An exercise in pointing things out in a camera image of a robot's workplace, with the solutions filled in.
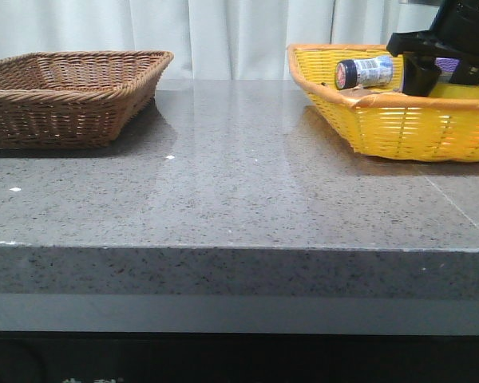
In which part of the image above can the brown wicker basket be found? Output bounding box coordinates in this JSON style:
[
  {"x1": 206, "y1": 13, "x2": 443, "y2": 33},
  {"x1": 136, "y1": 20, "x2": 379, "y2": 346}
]
[{"x1": 0, "y1": 50, "x2": 174, "y2": 149}]

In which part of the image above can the yellow woven basket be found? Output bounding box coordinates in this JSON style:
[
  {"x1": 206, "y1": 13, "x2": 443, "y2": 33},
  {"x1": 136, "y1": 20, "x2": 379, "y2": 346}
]
[{"x1": 287, "y1": 44, "x2": 479, "y2": 162}]

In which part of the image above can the small black-capped bottle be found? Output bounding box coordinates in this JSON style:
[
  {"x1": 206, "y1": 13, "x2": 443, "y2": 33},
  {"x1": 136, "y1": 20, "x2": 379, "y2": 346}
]
[{"x1": 335, "y1": 55, "x2": 394, "y2": 90}]

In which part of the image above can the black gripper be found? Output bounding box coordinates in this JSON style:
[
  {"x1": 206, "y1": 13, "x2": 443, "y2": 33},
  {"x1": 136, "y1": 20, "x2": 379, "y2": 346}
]
[{"x1": 386, "y1": 0, "x2": 479, "y2": 97}]

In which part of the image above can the purple foam block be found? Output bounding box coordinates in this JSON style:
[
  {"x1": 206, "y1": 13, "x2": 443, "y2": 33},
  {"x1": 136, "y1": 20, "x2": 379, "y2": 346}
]
[{"x1": 398, "y1": 57, "x2": 461, "y2": 75}]

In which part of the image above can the yellow packing tape roll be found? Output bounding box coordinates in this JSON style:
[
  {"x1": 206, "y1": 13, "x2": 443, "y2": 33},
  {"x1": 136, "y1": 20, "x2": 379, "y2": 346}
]
[{"x1": 429, "y1": 82, "x2": 479, "y2": 100}]

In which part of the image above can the white curtain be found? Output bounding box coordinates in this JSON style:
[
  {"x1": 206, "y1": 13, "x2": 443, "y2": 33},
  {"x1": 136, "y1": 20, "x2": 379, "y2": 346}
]
[{"x1": 0, "y1": 0, "x2": 437, "y2": 80}]

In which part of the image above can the brown flat item in basket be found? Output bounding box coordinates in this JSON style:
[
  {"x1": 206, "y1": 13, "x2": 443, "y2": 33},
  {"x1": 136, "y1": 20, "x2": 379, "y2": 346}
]
[{"x1": 338, "y1": 85, "x2": 402, "y2": 98}]

